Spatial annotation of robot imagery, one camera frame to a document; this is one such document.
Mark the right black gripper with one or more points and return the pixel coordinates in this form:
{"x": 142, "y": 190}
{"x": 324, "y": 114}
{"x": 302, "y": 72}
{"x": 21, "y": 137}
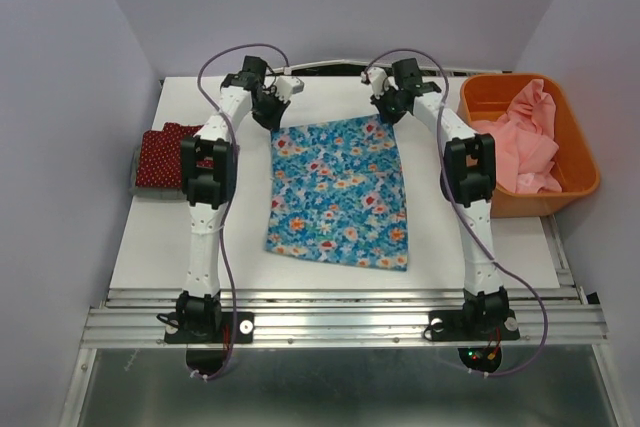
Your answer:
{"x": 392, "y": 117}

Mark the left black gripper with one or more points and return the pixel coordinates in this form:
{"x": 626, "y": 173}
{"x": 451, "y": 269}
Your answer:
{"x": 272, "y": 121}

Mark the blue floral skirt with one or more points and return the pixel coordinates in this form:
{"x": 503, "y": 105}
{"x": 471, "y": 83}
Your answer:
{"x": 338, "y": 195}

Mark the red dotted skirt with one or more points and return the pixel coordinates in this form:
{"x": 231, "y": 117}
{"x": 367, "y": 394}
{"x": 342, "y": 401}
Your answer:
{"x": 160, "y": 163}

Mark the grey skirt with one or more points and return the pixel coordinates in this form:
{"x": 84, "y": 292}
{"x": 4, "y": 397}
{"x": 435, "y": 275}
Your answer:
{"x": 150, "y": 193}

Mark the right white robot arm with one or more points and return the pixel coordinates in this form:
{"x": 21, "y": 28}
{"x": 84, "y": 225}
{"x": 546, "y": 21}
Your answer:
{"x": 467, "y": 179}

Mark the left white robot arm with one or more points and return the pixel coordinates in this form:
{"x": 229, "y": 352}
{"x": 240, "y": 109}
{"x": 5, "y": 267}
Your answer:
{"x": 209, "y": 169}

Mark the orange plastic bin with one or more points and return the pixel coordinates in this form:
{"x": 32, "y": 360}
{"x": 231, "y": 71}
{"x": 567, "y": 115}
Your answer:
{"x": 487, "y": 97}

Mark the pink garment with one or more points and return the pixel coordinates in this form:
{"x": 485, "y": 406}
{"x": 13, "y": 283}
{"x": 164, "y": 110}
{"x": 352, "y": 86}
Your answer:
{"x": 525, "y": 144}

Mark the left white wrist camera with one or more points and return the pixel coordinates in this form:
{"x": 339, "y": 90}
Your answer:
{"x": 287, "y": 86}

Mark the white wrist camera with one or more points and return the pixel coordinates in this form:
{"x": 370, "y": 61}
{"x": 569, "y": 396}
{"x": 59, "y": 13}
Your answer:
{"x": 377, "y": 79}
{"x": 287, "y": 86}

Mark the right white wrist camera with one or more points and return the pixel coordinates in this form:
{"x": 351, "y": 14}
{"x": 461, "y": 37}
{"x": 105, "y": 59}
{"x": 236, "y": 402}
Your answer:
{"x": 377, "y": 79}

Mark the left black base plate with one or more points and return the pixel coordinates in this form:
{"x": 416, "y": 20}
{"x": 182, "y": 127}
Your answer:
{"x": 242, "y": 328}

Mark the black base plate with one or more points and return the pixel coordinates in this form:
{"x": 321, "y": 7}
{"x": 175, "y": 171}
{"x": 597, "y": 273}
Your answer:
{"x": 242, "y": 328}
{"x": 453, "y": 326}

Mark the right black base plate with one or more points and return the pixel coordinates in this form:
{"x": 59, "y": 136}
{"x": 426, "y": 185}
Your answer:
{"x": 453, "y": 326}

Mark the aluminium rail frame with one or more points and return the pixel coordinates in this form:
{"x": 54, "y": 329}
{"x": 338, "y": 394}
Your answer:
{"x": 344, "y": 318}

